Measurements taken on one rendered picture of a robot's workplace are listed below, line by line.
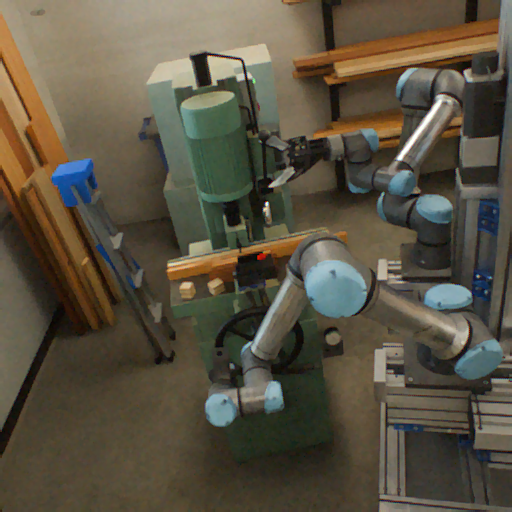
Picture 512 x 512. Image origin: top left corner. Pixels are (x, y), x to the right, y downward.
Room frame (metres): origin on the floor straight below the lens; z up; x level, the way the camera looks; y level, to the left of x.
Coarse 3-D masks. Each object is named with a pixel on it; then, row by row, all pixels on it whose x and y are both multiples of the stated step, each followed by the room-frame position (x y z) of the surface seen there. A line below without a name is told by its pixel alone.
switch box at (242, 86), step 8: (240, 80) 1.82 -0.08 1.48; (248, 80) 1.82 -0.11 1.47; (240, 88) 1.82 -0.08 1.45; (240, 96) 1.82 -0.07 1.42; (248, 96) 1.82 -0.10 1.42; (248, 104) 1.82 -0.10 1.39; (256, 104) 1.82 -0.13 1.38; (256, 112) 1.82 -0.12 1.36; (248, 120) 1.82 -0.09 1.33; (256, 120) 1.82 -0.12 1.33
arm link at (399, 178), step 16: (448, 80) 1.53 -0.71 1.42; (448, 96) 1.48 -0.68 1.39; (432, 112) 1.46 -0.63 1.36; (448, 112) 1.45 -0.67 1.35; (432, 128) 1.41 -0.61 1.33; (416, 144) 1.38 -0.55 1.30; (432, 144) 1.39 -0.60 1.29; (400, 160) 1.35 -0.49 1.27; (416, 160) 1.35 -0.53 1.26; (384, 176) 1.33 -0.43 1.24; (400, 176) 1.30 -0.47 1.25; (400, 192) 1.28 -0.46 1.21
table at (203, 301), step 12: (192, 276) 1.53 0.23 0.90; (204, 276) 1.52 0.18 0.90; (204, 288) 1.44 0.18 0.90; (228, 288) 1.42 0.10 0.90; (180, 300) 1.40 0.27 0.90; (192, 300) 1.39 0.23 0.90; (204, 300) 1.38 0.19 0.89; (216, 300) 1.38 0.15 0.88; (228, 300) 1.38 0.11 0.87; (180, 312) 1.38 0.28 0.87; (192, 312) 1.38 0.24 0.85; (204, 312) 1.38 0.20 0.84
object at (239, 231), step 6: (240, 216) 1.60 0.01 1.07; (228, 228) 1.53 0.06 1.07; (234, 228) 1.52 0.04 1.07; (240, 228) 1.51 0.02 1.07; (228, 234) 1.50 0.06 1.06; (234, 234) 1.50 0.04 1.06; (240, 234) 1.50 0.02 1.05; (246, 234) 1.50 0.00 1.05; (228, 240) 1.50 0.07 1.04; (234, 240) 1.50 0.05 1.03; (240, 240) 1.50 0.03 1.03; (246, 240) 1.50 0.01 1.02; (228, 246) 1.50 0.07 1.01; (234, 246) 1.50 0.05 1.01
